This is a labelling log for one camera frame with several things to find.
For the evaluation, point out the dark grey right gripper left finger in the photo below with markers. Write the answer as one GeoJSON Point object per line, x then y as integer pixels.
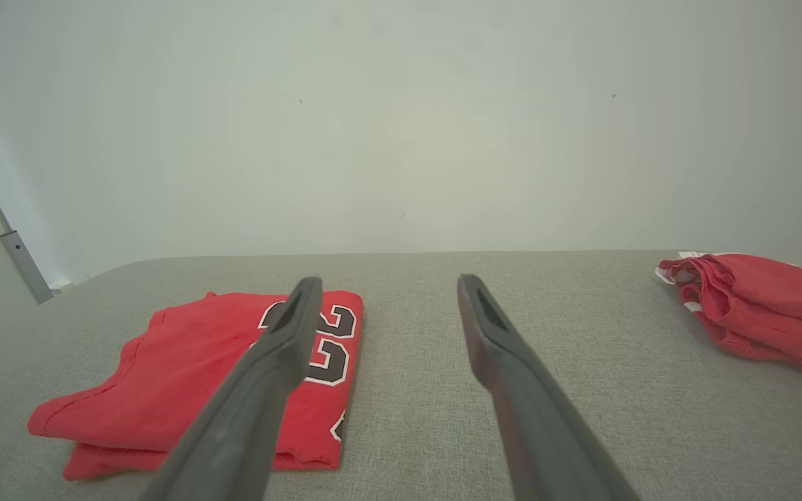
{"type": "Point", "coordinates": [255, 403]}

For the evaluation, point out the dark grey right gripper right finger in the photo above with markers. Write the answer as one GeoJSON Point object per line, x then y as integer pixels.
{"type": "Point", "coordinates": [533, 417]}

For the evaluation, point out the red Bulls basketball jersey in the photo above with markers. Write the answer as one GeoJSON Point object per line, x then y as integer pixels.
{"type": "Point", "coordinates": [164, 376]}

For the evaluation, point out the red folded shorts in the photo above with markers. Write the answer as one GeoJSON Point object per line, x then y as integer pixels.
{"type": "Point", "coordinates": [770, 306]}

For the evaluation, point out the grey metal partition frame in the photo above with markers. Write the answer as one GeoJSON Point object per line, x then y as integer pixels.
{"type": "Point", "coordinates": [25, 268]}

